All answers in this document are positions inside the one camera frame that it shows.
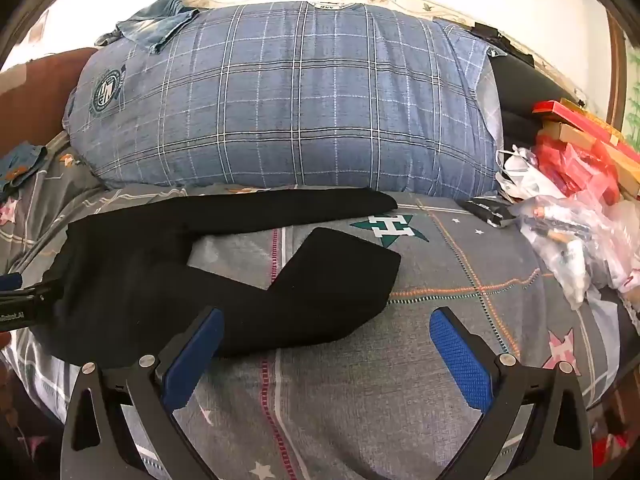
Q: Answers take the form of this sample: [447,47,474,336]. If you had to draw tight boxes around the small black packet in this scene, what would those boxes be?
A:
[457,197,518,227]

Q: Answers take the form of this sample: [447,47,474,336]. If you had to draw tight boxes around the blue plaid pillow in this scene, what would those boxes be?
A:
[62,0,506,198]

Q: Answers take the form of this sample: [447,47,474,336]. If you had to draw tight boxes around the long red box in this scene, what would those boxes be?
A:
[532,99,640,163]

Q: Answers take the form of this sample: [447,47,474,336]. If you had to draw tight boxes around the black pants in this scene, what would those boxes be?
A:
[27,187,402,361]

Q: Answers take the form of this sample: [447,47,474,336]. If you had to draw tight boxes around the black cushion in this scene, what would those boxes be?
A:
[492,52,563,151]

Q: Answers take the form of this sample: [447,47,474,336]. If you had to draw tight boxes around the brown headboard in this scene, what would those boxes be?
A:
[0,47,98,156]

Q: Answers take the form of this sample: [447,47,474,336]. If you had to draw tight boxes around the wooden window frame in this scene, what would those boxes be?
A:
[606,10,640,133]

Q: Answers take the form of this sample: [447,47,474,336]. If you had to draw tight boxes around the red plastic bag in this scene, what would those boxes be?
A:
[532,130,621,206]

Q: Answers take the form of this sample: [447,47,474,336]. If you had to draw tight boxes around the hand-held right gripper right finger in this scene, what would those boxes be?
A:
[429,306,601,480]

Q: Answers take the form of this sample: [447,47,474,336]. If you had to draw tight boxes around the light blue denim garment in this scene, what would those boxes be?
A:
[95,0,201,56]

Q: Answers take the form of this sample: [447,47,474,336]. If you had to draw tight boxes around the white crumpled plastic bag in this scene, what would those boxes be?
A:
[495,145,568,202]

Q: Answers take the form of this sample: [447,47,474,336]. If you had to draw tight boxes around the clear plastic bag with bottles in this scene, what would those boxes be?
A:
[515,195,640,311]

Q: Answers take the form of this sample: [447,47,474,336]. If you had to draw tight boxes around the dark blue denim garment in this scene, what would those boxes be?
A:
[0,142,48,202]

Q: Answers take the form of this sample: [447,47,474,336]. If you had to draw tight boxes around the grey patterned bed sheet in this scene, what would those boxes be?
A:
[0,130,640,480]

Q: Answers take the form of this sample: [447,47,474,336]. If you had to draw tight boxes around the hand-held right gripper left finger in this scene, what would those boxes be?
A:
[60,306,226,480]

